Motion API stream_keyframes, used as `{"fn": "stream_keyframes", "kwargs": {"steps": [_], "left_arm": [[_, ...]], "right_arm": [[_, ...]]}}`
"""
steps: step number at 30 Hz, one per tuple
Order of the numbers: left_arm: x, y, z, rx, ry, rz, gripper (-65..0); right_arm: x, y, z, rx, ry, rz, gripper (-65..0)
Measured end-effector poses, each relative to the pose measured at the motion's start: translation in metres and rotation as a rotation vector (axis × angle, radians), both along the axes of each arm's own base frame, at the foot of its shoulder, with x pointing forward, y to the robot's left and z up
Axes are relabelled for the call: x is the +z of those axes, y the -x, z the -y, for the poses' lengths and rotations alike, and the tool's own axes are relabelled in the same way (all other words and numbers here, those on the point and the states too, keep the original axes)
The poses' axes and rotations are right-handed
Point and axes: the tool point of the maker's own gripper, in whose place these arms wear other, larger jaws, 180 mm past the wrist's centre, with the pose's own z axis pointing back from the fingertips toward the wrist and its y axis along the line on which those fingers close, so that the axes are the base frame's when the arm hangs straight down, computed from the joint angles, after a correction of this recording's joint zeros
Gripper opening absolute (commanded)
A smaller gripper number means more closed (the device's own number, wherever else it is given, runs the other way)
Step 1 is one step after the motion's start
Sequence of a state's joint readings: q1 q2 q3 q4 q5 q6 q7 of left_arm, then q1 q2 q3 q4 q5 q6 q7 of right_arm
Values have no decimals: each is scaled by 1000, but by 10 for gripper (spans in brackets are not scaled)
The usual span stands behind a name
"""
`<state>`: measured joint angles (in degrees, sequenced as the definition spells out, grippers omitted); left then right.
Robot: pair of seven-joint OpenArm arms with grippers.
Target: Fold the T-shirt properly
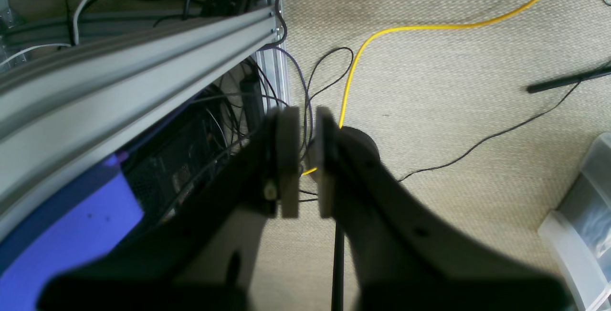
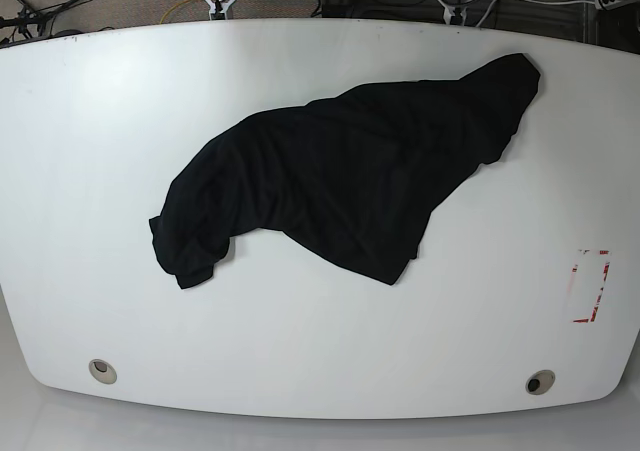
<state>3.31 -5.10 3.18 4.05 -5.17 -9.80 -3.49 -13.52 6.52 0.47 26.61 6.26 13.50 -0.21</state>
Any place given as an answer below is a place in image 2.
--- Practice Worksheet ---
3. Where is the right table cable grommet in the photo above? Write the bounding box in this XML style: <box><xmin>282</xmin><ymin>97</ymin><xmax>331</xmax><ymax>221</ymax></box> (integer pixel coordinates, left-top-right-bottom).
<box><xmin>525</xmin><ymin>370</ymin><xmax>556</xmax><ymax>396</ymax></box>

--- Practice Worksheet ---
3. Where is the black T-shirt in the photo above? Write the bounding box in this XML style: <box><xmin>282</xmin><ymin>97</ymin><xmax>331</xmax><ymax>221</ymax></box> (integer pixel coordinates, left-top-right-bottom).
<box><xmin>149</xmin><ymin>54</ymin><xmax>541</xmax><ymax>289</ymax></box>

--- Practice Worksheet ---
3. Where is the table cable grommet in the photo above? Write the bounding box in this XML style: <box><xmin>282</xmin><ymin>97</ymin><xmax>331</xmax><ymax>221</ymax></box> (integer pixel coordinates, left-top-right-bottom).
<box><xmin>88</xmin><ymin>359</ymin><xmax>117</xmax><ymax>385</ymax></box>
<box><xmin>525</xmin><ymin>370</ymin><xmax>556</xmax><ymax>396</ymax></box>

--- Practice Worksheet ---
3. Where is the black tripod stand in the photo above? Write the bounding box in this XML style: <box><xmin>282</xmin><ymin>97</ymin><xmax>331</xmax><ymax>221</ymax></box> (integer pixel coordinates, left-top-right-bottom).
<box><xmin>1</xmin><ymin>0</ymin><xmax>94</xmax><ymax>47</ymax></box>

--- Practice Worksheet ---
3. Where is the red tape rectangle marking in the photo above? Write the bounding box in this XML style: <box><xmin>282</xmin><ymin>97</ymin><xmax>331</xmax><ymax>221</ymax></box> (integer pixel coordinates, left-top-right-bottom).
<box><xmin>566</xmin><ymin>249</ymin><xmax>611</xmax><ymax>324</ymax></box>

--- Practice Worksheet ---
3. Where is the yellow cable on floor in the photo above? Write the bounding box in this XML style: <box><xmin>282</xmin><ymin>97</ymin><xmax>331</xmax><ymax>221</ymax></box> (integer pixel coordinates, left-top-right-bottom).
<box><xmin>159</xmin><ymin>0</ymin><xmax>201</xmax><ymax>25</ymax></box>

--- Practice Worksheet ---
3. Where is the left table cable grommet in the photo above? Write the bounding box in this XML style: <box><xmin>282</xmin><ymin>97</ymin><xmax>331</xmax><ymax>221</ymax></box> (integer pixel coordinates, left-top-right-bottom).
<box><xmin>88</xmin><ymin>359</ymin><xmax>117</xmax><ymax>385</ymax></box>

